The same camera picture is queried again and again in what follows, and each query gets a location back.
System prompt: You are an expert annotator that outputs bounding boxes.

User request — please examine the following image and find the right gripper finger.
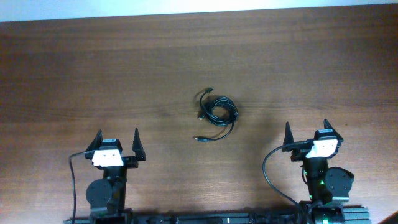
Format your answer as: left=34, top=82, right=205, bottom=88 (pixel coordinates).
left=323, top=119, right=342, bottom=140
left=282, top=121, right=294, bottom=152

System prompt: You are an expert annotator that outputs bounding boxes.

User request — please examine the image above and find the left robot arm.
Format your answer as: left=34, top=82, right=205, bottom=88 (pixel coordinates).
left=85, top=129, right=146, bottom=224

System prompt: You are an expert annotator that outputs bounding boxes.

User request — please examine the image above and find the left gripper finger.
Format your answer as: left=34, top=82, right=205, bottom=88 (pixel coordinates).
left=86, top=129, right=103, bottom=152
left=132, top=128, right=146, bottom=161

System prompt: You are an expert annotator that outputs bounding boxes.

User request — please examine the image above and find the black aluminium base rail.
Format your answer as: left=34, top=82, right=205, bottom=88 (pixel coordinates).
left=64, top=207, right=371, bottom=224

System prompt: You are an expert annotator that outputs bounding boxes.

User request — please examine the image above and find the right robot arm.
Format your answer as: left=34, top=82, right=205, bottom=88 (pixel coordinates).
left=282, top=119, right=354, bottom=223

